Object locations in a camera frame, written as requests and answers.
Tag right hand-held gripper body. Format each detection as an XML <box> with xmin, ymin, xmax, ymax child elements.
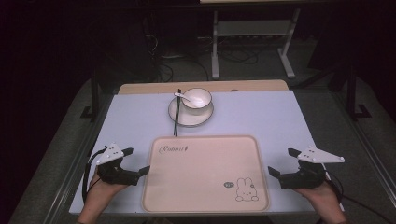
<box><xmin>277</xmin><ymin>146</ymin><xmax>346</xmax><ymax>190</ymax></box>

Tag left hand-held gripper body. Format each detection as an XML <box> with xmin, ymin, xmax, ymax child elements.
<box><xmin>95</xmin><ymin>142</ymin><xmax>140</xmax><ymax>187</ymax></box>

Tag pink rabbit print tray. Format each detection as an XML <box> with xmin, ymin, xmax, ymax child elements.
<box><xmin>141</xmin><ymin>134</ymin><xmax>271</xmax><ymax>214</ymax></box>

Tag black chopstick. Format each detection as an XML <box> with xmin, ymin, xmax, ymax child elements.
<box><xmin>174</xmin><ymin>89</ymin><xmax>182</xmax><ymax>137</ymax></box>
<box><xmin>173</xmin><ymin>89</ymin><xmax>181</xmax><ymax>137</ymax></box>

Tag white ceramic plate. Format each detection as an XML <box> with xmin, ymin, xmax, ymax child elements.
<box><xmin>167</xmin><ymin>95</ymin><xmax>215</xmax><ymax>128</ymax></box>

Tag white ceramic spoon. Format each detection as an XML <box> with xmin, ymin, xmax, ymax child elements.
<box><xmin>173</xmin><ymin>91</ymin><xmax>196</xmax><ymax>104</ymax></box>

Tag white ceramic bowl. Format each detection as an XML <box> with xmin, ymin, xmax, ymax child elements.
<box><xmin>181</xmin><ymin>87</ymin><xmax>213</xmax><ymax>116</ymax></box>

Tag person's left hand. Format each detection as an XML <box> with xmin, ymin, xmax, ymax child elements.
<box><xmin>82</xmin><ymin>172</ymin><xmax>129</xmax><ymax>210</ymax></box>

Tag person's right hand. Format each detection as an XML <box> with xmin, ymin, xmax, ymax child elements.
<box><xmin>291</xmin><ymin>179</ymin><xmax>343</xmax><ymax>213</ymax></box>

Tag light blue table mat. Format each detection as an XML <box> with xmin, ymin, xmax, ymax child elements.
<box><xmin>68</xmin><ymin>90</ymin><xmax>346</xmax><ymax>217</ymax></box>

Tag black metal stand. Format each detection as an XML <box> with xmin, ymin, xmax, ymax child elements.
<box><xmin>346</xmin><ymin>65</ymin><xmax>373</xmax><ymax>121</ymax></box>
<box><xmin>79</xmin><ymin>74</ymin><xmax>101</xmax><ymax>121</ymax></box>

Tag wooden table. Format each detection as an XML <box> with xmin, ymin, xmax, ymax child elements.
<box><xmin>118</xmin><ymin>78</ymin><xmax>290</xmax><ymax>95</ymax></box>

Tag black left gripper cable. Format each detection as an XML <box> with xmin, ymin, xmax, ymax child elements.
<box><xmin>81</xmin><ymin>147</ymin><xmax>108</xmax><ymax>203</ymax></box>

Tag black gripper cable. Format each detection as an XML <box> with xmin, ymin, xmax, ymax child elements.
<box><xmin>323</xmin><ymin>170</ymin><xmax>394</xmax><ymax>224</ymax></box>
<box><xmin>81</xmin><ymin>147</ymin><xmax>108</xmax><ymax>203</ymax></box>

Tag aluminium frame rail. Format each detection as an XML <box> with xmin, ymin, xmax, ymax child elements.
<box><xmin>331</xmin><ymin>91</ymin><xmax>396</xmax><ymax>203</ymax></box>
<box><xmin>43</xmin><ymin>92</ymin><xmax>115</xmax><ymax>224</ymax></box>

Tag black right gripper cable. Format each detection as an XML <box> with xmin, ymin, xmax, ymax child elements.
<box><xmin>323</xmin><ymin>170</ymin><xmax>394</xmax><ymax>224</ymax></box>

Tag black floor cables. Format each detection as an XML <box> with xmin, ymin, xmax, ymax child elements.
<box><xmin>142</xmin><ymin>18</ymin><xmax>260</xmax><ymax>82</ymax></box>

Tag white metal table frame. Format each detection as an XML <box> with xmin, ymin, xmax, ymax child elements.
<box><xmin>210</xmin><ymin>7</ymin><xmax>302</xmax><ymax>80</ymax></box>

